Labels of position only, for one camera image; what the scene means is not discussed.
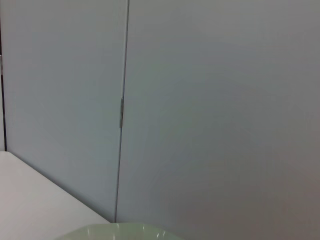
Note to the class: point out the green glass fruit plate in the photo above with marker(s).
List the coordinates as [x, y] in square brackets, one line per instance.
[120, 232]

